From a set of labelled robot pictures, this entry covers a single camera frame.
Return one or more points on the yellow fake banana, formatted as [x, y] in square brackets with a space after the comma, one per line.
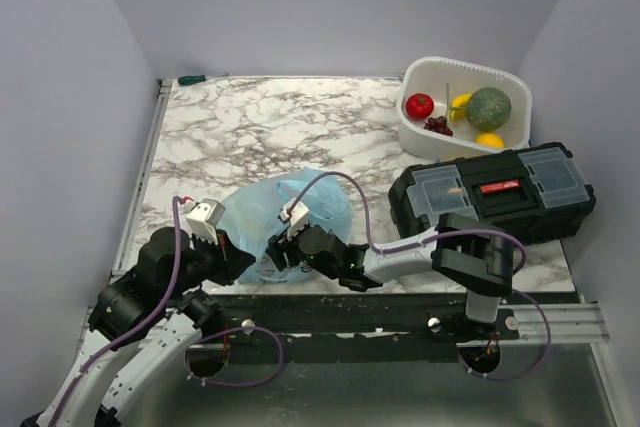
[457, 107]

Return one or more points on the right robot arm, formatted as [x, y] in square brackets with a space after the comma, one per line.
[474, 255]

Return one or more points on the red fake tomato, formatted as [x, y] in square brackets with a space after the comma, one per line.
[419, 106]

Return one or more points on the green handled screwdriver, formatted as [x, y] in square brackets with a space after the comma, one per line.
[189, 80]

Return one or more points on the black tool box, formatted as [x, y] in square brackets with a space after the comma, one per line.
[536, 194]

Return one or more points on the dark red fake fruit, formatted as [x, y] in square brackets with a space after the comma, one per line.
[438, 125]

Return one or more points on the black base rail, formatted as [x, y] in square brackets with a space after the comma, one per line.
[332, 328]

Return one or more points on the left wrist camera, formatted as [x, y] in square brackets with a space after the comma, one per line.
[202, 218]

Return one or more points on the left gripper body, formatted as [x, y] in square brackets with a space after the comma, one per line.
[211, 261]

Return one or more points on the green fake melon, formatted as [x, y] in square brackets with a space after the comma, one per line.
[488, 109]

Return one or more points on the white plastic tub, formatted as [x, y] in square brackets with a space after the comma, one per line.
[444, 79]

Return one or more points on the yellow fake lemon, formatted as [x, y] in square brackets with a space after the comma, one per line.
[490, 139]

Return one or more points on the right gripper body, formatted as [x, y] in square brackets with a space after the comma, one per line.
[294, 254]

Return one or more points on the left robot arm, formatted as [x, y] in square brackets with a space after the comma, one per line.
[141, 322]

